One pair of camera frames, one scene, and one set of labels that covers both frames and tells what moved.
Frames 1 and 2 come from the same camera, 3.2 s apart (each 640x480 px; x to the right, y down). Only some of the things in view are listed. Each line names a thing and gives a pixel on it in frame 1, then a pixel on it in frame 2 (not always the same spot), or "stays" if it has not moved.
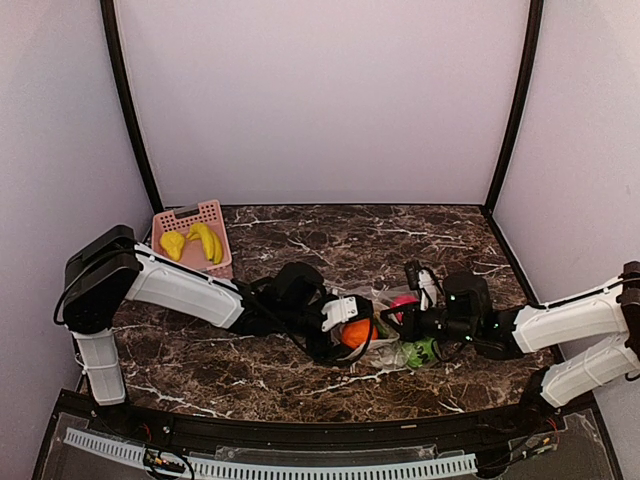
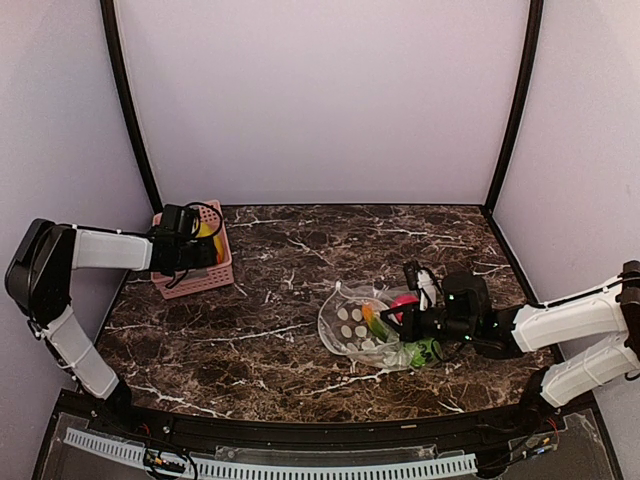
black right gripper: (409, 329) stays
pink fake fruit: (400, 300) stays
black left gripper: (325, 349) to (208, 254)
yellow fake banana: (211, 239) stays
